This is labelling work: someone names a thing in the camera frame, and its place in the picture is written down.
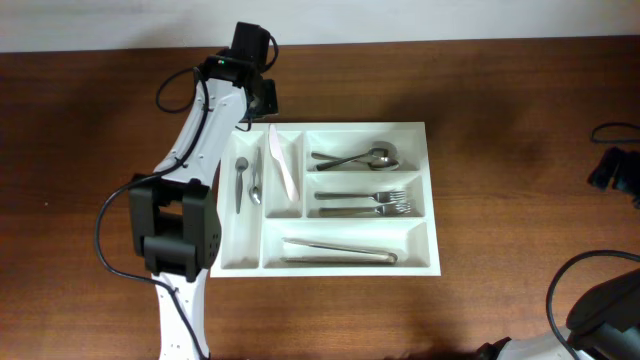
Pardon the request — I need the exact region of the small metal teaspoon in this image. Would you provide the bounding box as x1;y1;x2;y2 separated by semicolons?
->
235;157;249;214
248;147;262;206

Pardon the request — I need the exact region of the pink plastic knife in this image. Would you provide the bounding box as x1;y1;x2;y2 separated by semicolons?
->
268;124;300;202

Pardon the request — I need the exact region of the large metal spoon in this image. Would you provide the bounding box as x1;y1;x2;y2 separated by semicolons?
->
311;152;399;171
314;142;400;171

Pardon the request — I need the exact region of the metal fork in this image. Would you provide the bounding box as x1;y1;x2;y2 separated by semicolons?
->
314;191;407;204
318;202;412;217

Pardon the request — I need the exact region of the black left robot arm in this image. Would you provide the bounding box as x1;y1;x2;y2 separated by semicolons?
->
128;22;278;359

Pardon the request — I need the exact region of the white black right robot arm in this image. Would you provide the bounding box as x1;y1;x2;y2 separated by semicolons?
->
472;249;639;360

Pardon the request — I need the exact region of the white plastic cutlery tray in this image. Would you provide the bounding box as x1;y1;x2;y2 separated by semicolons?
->
211;123;441;278

